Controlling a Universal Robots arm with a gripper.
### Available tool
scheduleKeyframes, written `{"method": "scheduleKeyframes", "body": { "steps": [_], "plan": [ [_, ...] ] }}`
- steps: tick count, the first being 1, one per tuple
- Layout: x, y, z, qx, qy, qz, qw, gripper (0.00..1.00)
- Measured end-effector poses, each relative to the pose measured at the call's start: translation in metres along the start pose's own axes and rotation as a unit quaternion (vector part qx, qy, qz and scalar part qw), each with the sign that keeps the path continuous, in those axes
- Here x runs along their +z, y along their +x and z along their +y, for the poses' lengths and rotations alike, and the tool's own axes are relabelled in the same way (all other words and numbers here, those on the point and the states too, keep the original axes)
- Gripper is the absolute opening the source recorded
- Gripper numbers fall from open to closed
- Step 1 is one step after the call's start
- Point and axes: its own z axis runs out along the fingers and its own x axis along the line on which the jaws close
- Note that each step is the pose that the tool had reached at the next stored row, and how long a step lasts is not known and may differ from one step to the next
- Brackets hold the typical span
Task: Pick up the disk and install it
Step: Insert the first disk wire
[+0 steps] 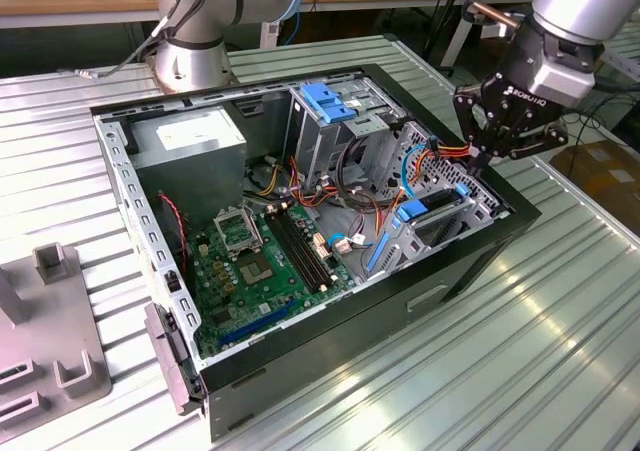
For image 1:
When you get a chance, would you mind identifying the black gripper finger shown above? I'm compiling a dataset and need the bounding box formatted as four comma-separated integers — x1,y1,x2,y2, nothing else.
480,113,571,176
453,83,497,176

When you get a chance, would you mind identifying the orange red yellow power wire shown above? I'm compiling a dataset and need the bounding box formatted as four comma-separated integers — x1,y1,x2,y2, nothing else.
372,138,476,242

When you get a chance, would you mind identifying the blue data wire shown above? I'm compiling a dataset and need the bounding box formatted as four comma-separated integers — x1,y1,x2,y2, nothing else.
398,143,434,201

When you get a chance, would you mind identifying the hard disk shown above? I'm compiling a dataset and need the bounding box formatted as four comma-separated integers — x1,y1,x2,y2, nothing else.
366,181,471,275

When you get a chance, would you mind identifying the metal disk bay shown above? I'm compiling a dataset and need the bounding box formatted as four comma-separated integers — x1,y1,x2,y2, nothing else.
363,185,504,278

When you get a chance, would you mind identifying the brown cardboard box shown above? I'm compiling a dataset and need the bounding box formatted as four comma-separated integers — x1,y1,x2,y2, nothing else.
549,138,640,222

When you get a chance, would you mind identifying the metal slat side table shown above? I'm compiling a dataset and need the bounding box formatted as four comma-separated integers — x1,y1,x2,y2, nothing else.
597,15,640,80

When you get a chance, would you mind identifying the blue optical drive latch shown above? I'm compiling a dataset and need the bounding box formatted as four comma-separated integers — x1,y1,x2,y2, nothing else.
301,83,357,126

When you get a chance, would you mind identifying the metal optical drive cage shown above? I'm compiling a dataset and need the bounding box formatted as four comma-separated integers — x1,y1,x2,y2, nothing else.
287,78,409,192

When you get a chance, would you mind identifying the black RAM slot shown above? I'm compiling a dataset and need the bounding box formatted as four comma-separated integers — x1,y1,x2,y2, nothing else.
263,213,321,295
277,209,335,290

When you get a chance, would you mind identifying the black open PC case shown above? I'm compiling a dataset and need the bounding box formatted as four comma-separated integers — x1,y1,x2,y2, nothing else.
88,63,544,442

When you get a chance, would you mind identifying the metal socket cover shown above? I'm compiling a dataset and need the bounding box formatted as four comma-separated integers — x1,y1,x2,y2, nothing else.
213,205,264,260

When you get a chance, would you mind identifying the CPU socket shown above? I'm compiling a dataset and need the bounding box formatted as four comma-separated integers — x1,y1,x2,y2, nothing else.
235,250,277,288

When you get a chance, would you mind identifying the grey power supply unit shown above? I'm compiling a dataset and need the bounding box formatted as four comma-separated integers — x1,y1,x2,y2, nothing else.
122,105,249,232

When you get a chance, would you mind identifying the blue expansion slot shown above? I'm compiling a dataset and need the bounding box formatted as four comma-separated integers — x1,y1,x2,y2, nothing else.
215,303,292,347

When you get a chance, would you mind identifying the green motherboard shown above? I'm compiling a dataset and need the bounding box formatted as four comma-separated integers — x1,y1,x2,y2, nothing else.
187,198,359,357

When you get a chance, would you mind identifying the black case fan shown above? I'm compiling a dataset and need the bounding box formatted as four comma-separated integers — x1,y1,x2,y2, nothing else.
156,193,195,285

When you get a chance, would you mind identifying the grey card retention latch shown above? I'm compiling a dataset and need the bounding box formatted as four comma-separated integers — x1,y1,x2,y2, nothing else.
143,301,206,417

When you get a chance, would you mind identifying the grey parts rack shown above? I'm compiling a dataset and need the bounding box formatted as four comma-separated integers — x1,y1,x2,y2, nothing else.
0,240,115,430

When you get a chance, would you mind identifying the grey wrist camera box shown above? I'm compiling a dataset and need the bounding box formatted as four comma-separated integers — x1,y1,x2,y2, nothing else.
532,45,599,108

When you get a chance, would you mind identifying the multicolour internal wire bundle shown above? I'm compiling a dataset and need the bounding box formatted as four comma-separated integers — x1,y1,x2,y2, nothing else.
247,153,401,222

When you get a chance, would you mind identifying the black cable with silver plug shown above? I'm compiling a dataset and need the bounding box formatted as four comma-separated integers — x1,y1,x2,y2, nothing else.
58,15,174,80

